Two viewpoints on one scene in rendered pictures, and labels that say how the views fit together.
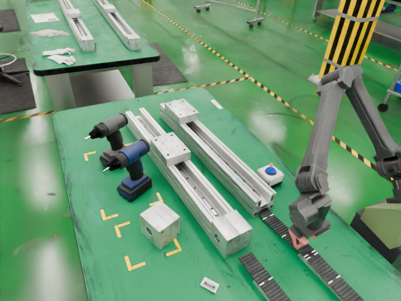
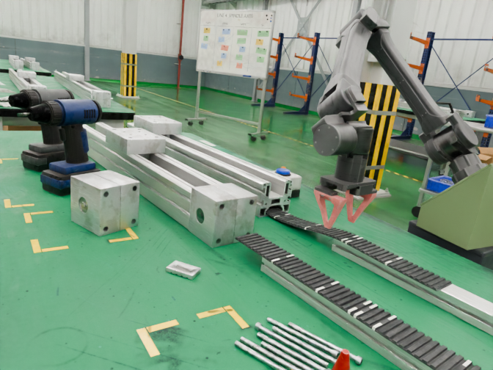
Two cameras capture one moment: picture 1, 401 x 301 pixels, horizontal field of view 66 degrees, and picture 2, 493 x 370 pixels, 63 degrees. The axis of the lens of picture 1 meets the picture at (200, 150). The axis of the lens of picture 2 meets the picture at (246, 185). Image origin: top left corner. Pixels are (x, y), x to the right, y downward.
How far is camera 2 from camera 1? 0.56 m
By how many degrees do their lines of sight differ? 22
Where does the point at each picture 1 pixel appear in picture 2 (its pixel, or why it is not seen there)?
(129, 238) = (47, 225)
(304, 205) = (334, 120)
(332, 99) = (356, 34)
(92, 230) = not seen: outside the picture
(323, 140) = (351, 65)
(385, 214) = (450, 196)
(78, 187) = not seen: outside the picture
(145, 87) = not seen: hidden behind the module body
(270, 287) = (290, 263)
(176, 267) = (125, 252)
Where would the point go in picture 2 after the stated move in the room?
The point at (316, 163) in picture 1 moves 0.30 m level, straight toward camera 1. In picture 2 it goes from (345, 79) to (315, 76)
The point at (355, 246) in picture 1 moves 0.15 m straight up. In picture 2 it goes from (417, 246) to (433, 181)
